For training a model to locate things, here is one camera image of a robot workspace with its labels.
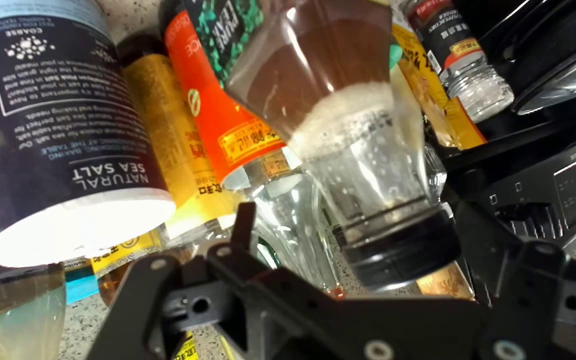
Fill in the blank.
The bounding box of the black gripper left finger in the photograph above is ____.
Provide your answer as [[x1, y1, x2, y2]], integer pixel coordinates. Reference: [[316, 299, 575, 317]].
[[86, 200, 371, 360]]

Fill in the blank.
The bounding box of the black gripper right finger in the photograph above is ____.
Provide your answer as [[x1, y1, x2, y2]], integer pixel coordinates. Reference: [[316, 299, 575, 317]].
[[442, 188, 576, 360]]

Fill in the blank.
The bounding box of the tea bottle with black lid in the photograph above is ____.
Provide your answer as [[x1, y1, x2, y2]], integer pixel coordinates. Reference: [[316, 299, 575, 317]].
[[227, 0, 464, 295]]

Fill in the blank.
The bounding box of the orange label sauce bottle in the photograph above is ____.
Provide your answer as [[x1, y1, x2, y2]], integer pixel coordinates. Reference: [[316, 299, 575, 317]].
[[159, 0, 304, 194]]

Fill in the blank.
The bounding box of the black appliance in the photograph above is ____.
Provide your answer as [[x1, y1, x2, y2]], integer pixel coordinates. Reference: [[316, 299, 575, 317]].
[[446, 0, 576, 269]]

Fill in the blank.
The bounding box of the sea salt canister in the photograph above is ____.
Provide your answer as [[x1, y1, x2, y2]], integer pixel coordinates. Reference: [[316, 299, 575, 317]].
[[0, 0, 181, 270]]

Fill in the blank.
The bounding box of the small spice jar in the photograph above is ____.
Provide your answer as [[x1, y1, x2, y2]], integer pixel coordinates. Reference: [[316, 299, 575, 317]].
[[405, 0, 518, 127]]

